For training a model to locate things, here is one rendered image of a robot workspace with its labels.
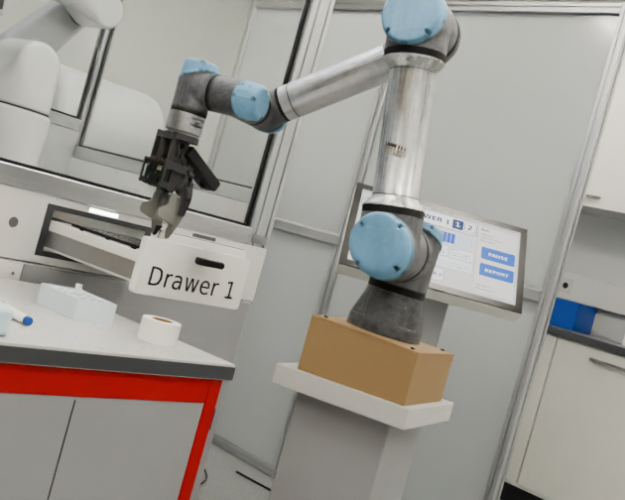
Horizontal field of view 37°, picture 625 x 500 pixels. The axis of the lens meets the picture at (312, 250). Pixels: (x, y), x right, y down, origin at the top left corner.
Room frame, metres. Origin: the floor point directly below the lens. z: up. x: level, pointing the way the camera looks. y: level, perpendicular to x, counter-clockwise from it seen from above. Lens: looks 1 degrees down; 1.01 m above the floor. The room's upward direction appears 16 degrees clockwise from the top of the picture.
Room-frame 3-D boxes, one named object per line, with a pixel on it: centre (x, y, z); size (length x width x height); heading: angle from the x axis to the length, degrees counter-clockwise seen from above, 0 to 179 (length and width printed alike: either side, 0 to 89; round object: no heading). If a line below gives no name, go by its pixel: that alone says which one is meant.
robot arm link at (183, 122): (1.92, 0.32, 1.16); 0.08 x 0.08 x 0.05
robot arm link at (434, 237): (1.85, -0.18, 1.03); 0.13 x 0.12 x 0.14; 158
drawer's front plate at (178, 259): (1.88, 0.22, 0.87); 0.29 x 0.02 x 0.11; 140
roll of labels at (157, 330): (1.64, 0.22, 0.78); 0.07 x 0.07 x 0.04
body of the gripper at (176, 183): (1.91, 0.32, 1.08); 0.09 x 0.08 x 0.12; 140
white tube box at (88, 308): (1.70, 0.39, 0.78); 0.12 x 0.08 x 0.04; 48
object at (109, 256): (2.02, 0.38, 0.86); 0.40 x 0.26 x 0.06; 50
